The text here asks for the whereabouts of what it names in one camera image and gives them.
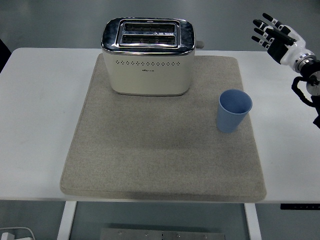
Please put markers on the white and black hand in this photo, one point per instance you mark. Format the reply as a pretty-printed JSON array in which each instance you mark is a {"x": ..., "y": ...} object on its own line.
[{"x": 287, "y": 53}]

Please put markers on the blue ribbed plastic cup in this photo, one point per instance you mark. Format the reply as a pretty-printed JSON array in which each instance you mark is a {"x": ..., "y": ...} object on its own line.
[{"x": 228, "y": 120}]

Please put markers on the cream and chrome toaster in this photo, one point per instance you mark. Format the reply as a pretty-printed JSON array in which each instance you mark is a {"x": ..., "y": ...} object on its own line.
[{"x": 147, "y": 75}]

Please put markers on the black table control panel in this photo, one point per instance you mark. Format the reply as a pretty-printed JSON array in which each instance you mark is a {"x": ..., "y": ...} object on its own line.
[{"x": 300, "y": 206}]

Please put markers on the beige fabric mat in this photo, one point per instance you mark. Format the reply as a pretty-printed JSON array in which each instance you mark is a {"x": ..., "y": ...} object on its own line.
[{"x": 155, "y": 150}]

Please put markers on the white table leg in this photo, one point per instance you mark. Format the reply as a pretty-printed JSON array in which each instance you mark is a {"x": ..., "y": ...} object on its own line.
[
  {"x": 66, "y": 220},
  {"x": 253, "y": 222}
]

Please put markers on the white power adapter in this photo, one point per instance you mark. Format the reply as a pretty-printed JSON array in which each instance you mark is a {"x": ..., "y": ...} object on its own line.
[{"x": 7, "y": 236}]

